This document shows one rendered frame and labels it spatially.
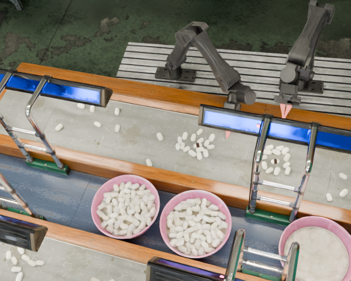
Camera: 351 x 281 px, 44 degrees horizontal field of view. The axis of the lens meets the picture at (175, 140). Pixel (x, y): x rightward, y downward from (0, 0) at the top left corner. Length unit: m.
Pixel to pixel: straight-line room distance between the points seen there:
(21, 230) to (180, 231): 0.59
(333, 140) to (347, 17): 2.15
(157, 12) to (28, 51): 1.03
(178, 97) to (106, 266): 0.79
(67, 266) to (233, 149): 0.79
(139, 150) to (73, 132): 0.32
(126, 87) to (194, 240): 0.79
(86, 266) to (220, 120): 0.72
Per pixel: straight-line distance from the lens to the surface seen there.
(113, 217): 1.73
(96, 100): 1.62
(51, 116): 2.07
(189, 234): 1.67
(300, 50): 1.75
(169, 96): 1.97
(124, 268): 1.65
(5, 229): 1.43
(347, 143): 1.48
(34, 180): 1.99
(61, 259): 1.72
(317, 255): 1.66
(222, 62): 1.76
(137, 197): 1.74
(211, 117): 1.48
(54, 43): 3.54
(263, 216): 1.71
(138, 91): 2.01
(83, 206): 1.86
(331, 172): 1.81
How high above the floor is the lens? 2.28
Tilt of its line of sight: 56 degrees down
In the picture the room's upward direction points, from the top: 10 degrees counter-clockwise
